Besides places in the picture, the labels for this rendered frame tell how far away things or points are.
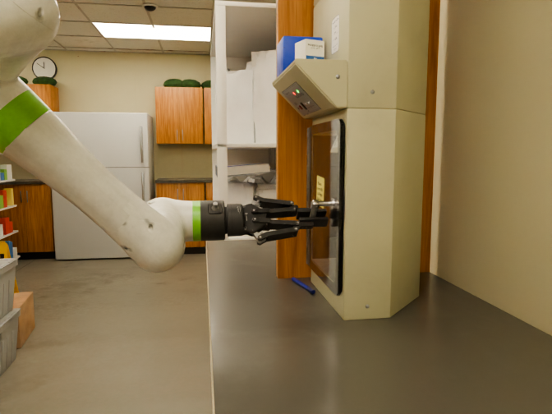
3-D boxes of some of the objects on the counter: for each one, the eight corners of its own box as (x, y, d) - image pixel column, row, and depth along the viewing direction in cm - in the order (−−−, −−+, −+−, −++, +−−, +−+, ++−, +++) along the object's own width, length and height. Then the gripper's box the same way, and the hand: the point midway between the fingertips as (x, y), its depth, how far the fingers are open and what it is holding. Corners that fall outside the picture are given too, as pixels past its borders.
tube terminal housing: (391, 278, 139) (398, 12, 130) (447, 315, 107) (462, -34, 98) (310, 281, 135) (313, 8, 126) (343, 320, 103) (350, -41, 94)
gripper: (227, 236, 99) (335, 233, 102) (224, 185, 107) (324, 184, 111) (227, 255, 104) (328, 252, 108) (224, 205, 113) (318, 204, 117)
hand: (311, 218), depth 109 cm, fingers closed, pressing on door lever
